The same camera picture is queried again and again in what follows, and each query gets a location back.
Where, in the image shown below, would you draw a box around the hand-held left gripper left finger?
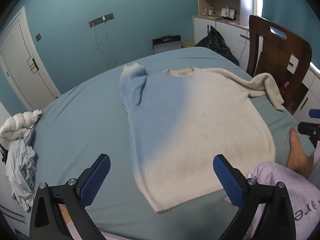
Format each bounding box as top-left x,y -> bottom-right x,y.
29,153 -> 111,240

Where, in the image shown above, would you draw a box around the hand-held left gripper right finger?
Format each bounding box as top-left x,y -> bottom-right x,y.
213,154 -> 297,240

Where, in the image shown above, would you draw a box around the blue and white knit sweater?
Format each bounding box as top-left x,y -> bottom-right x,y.
119,64 -> 286,214

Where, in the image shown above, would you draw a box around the person's bare foot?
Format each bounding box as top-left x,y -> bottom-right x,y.
286,129 -> 315,179

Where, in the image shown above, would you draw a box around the person's pink pants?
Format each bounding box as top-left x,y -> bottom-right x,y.
224,162 -> 320,240

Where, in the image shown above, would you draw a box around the brown wooden chair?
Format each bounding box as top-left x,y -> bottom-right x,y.
246,14 -> 313,115

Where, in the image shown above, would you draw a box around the grey crumpled cloth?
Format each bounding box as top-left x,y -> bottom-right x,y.
5,136 -> 38,212

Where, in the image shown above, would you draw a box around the white cabinet unit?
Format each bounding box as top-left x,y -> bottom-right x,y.
192,0 -> 320,128

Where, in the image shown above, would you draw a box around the black trash bag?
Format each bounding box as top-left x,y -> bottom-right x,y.
195,26 -> 240,65

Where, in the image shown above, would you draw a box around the white door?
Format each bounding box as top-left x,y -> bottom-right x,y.
0,6 -> 62,110

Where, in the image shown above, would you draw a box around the black and white box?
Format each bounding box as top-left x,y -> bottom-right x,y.
151,34 -> 182,54

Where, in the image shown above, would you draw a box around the door handle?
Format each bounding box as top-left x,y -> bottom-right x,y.
27,58 -> 39,74

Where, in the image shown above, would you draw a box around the blue cable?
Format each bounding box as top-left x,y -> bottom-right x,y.
104,21 -> 118,64

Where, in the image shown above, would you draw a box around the grey wall power strip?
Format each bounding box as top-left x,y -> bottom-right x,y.
89,13 -> 115,28

